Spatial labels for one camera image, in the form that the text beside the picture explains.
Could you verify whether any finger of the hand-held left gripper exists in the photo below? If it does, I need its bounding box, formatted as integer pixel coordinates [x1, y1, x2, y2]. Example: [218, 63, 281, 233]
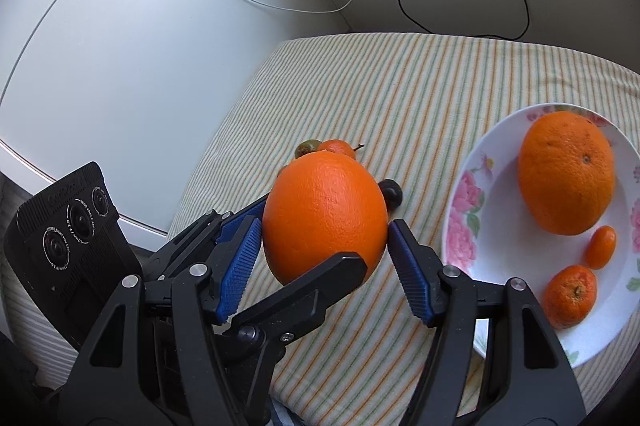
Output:
[142, 193, 271, 279]
[222, 253, 369, 426]

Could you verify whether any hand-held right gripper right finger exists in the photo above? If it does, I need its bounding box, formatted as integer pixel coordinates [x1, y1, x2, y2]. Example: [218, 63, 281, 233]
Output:
[387, 219, 588, 426]

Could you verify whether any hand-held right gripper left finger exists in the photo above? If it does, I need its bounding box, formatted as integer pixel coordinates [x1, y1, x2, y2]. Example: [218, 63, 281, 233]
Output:
[65, 216, 263, 426]

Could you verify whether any oval large orange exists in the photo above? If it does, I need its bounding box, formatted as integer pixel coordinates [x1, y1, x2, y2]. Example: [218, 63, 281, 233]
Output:
[261, 151, 390, 286]

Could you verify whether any dark plum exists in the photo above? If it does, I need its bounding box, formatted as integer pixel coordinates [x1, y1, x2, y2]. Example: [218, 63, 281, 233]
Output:
[377, 179, 404, 212]

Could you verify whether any floral white plate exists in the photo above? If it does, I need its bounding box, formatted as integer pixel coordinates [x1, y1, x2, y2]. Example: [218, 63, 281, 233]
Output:
[441, 103, 640, 369]

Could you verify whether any green brown round fruit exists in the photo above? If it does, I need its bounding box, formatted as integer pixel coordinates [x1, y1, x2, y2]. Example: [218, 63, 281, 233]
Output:
[294, 139, 323, 158]

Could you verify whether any tangerine with stem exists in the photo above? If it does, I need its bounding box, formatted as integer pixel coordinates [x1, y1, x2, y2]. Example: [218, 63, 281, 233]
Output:
[317, 139, 366, 159]

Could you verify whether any stemless tangerine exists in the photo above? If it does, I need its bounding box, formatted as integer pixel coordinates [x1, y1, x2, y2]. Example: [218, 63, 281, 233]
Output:
[543, 265, 598, 328]

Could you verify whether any round large orange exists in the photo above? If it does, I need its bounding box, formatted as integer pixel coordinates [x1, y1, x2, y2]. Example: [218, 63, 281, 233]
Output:
[517, 110, 616, 236]

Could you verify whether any small kumquat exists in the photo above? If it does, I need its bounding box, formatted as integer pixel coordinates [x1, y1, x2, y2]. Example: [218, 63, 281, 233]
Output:
[586, 225, 617, 270]

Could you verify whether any striped tablecloth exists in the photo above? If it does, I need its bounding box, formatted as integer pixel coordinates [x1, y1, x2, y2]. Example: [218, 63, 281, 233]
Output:
[0, 31, 640, 426]

